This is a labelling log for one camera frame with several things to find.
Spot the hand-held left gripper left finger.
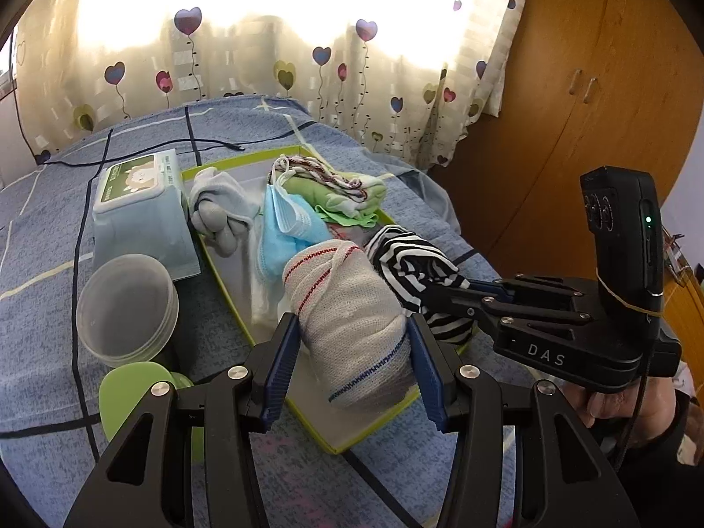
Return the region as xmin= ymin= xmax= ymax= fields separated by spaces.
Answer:
xmin=63 ymin=312 xmax=301 ymax=528

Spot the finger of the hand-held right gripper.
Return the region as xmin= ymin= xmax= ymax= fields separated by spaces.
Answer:
xmin=467 ymin=274 xmax=585 ymax=301
xmin=422 ymin=283 xmax=594 ymax=326

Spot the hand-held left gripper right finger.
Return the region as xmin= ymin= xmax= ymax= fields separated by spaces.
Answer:
xmin=407 ymin=312 xmax=642 ymax=528

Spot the cream sock with thin stripes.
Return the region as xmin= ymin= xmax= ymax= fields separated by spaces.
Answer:
xmin=282 ymin=242 xmax=422 ymax=411

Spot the yellow-green box lid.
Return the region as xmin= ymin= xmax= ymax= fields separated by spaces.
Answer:
xmin=181 ymin=143 xmax=477 ymax=455

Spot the blue face mask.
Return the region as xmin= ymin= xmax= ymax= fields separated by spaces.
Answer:
xmin=254 ymin=184 xmax=331 ymax=279

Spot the pale grey sock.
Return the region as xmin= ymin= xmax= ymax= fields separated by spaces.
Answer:
xmin=190 ymin=168 xmax=262 ymax=220

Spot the person's right forearm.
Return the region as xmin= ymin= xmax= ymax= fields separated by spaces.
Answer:
xmin=597 ymin=396 xmax=695 ymax=474

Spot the person's right hand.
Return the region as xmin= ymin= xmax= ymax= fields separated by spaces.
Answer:
xmin=583 ymin=371 xmax=688 ymax=446

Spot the green jar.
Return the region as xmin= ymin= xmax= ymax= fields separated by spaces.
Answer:
xmin=99 ymin=362 xmax=205 ymax=466

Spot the clear plastic jar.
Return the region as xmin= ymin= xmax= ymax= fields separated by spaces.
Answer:
xmin=77 ymin=253 xmax=181 ymax=367

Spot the wet wipes pack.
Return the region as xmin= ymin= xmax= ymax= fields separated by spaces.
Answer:
xmin=91 ymin=150 xmax=202 ymax=281

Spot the wooden wardrobe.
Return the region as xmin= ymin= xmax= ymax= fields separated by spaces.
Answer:
xmin=429 ymin=0 xmax=704 ymax=314

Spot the heart print curtain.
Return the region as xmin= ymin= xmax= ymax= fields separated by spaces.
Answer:
xmin=11 ymin=0 xmax=534 ymax=169

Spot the black cable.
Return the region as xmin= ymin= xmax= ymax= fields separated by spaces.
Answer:
xmin=48 ymin=140 xmax=249 ymax=167

